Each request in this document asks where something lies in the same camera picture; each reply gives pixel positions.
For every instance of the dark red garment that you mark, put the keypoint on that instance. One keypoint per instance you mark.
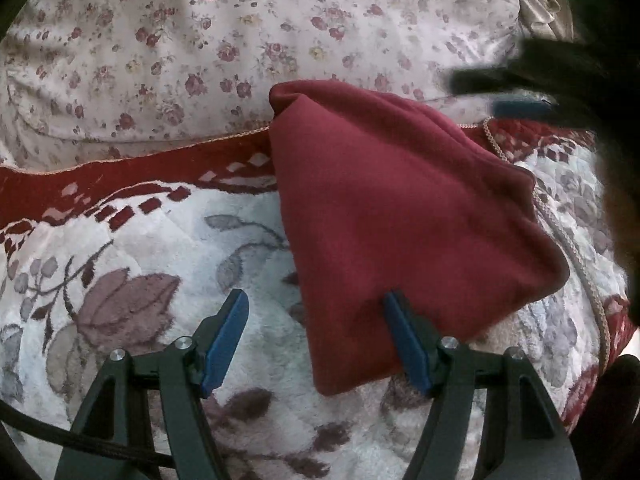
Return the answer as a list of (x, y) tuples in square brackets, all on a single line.
[(380, 193)]

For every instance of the red and white floral blanket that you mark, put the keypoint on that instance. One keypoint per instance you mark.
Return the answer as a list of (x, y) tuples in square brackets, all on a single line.
[(109, 256)]

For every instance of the floral white pillow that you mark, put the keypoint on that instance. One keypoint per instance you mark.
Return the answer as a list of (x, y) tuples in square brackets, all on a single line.
[(98, 79)]

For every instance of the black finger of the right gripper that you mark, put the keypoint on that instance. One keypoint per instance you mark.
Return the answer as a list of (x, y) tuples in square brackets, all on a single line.
[(562, 113), (556, 68)]

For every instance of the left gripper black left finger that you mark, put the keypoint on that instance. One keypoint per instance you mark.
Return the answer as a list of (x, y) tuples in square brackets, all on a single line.
[(151, 405)]

